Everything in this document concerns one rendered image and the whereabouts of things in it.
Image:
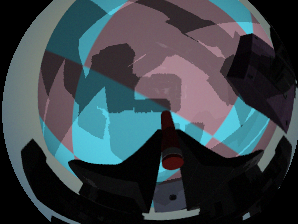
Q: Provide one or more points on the dark red peg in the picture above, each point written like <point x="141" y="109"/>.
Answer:
<point x="171" y="149"/>

